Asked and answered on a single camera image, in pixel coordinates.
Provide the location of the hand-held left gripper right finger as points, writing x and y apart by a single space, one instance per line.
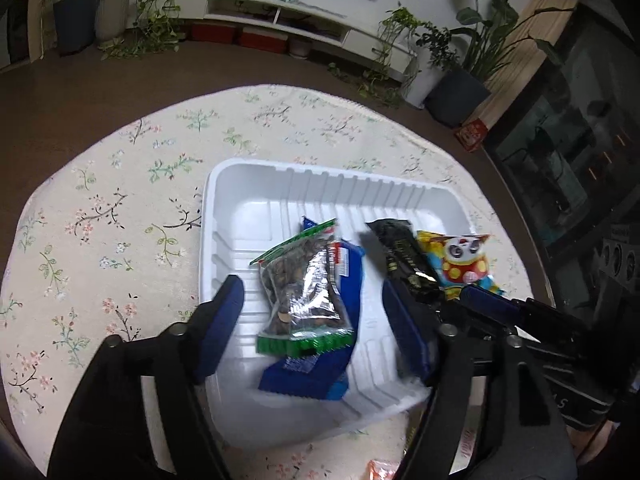
407 340

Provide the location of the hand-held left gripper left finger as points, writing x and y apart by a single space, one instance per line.
220 330

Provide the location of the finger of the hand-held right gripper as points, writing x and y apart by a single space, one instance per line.
487 300

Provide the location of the yellow panda snack packet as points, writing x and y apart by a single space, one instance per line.
460 260

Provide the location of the black snack bar packet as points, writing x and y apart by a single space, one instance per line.
400 250

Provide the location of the clear green seed packet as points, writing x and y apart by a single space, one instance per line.
300 285

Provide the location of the blue snack packet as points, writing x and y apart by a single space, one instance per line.
305 380

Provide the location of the white plastic tray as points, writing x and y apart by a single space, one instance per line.
280 210

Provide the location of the orange snack packet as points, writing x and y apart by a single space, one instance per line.
382 471

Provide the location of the floral tablecloth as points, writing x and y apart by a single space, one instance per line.
125 210

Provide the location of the small red box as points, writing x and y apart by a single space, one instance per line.
471 135

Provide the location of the dark glass door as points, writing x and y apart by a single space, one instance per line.
575 135

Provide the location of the large leafy plant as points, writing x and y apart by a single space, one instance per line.
492 35

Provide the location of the small-leaved trailing plant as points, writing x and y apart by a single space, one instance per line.
392 45

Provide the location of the small white pot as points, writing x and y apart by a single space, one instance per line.
300 48

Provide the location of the red storage box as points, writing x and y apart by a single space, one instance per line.
262 38
212 33

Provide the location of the trailing green plant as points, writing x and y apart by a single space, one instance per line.
155 20

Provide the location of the white TV cabinet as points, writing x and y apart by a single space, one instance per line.
320 15

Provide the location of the white plant pot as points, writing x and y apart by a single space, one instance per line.
112 15

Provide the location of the dark blue plant pot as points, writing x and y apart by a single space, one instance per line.
75 25

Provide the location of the wooden door frame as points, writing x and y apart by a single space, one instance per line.
540 35

